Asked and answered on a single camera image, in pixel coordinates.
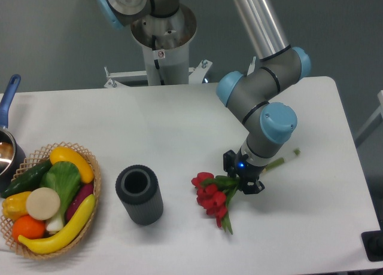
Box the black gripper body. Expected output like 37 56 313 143
234 150 265 185

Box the green cucumber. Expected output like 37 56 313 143
1 160 52 198

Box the yellow banana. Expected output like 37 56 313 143
18 194 96 255

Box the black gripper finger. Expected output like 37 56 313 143
223 150 236 178
241 180 265 195

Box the blue handled saucepan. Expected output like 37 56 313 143
1 74 25 192

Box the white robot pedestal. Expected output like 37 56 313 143
130 4 197 86

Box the orange fruit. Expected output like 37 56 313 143
12 215 45 242

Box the green bok choy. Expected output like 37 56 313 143
39 161 81 234

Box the purple sweet potato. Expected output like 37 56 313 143
65 183 93 222

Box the white furniture leg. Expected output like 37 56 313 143
354 90 382 148

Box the woven wicker basket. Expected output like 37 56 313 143
1 142 101 259

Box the white metal base frame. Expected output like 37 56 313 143
103 56 258 88

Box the yellow bell pepper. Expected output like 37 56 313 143
2 191 32 221

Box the dark grey ribbed vase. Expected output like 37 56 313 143
115 164 163 225

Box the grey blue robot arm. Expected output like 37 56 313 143
97 0 311 194

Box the black box at edge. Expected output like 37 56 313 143
361 230 382 262

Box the yellow squash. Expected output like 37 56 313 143
49 146 94 184

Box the red tulip bouquet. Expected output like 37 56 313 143
191 148 301 235

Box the beige round disc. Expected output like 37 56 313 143
26 187 60 221

